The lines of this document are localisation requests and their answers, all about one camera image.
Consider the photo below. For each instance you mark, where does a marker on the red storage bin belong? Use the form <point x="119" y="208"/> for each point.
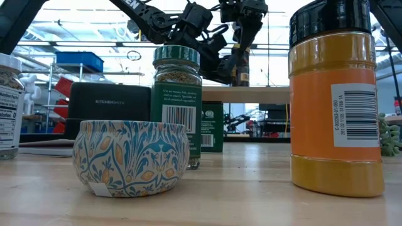
<point x="59" y="127"/>
<point x="61" y="110"/>
<point x="64" y="86"/>

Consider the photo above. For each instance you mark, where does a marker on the raised wooden shelf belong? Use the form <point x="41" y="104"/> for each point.
<point x="245" y="95"/>

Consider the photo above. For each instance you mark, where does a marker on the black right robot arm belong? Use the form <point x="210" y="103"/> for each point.
<point x="391" y="15"/>

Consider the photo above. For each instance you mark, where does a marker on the dark background workbench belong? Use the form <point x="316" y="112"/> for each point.
<point x="273" y="122"/>

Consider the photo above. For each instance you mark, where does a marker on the blue storage bin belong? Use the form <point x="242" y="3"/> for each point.
<point x="80" y="61"/>

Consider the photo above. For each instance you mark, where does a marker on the potted succulent plant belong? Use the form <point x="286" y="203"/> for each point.
<point x="389" y="138"/>

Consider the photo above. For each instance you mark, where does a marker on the dark green spice tin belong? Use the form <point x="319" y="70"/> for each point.
<point x="213" y="125"/>

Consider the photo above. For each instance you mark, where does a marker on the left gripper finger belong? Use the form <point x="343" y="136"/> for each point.
<point x="224" y="73"/>

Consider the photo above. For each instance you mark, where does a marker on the landscape cover book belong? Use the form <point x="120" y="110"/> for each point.
<point x="47" y="147"/>

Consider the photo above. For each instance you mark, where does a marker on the black toaster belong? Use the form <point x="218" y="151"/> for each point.
<point x="106" y="103"/>

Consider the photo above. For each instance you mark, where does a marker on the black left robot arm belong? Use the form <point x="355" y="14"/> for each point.
<point x="147" y="15"/>

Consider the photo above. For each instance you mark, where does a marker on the black-lid orange spice jar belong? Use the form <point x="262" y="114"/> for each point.
<point x="314" y="119"/>

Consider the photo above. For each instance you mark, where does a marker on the yellow-lid spice jar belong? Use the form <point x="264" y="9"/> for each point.
<point x="243" y="73"/>

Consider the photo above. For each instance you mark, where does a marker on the green-lid spice jar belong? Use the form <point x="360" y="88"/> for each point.
<point x="176" y="100"/>

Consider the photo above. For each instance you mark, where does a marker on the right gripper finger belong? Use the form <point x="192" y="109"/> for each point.
<point x="238" y="34"/>
<point x="252" y="31"/>

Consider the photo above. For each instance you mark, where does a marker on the small red object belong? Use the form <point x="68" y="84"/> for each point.
<point x="398" y="106"/>

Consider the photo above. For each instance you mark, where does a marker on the white robot figure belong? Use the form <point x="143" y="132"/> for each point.
<point x="29" y="89"/>

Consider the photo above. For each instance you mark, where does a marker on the metal shelving rack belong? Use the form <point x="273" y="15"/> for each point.
<point x="49" y="94"/>

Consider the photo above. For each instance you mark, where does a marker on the black table frame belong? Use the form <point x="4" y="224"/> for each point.
<point x="257" y="140"/>

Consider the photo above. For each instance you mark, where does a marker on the black ceiling spotlight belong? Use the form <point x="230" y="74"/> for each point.
<point x="132" y="26"/>

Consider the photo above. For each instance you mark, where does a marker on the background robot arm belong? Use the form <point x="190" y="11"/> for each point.
<point x="235" y="120"/>

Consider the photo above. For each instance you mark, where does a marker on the thin black pole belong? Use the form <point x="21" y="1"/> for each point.
<point x="268" y="62"/>

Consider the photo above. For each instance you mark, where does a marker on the white-lid spice jar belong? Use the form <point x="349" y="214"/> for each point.
<point x="9" y="110"/>

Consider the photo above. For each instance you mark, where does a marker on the floral candle tin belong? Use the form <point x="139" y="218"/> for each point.
<point x="130" y="157"/>

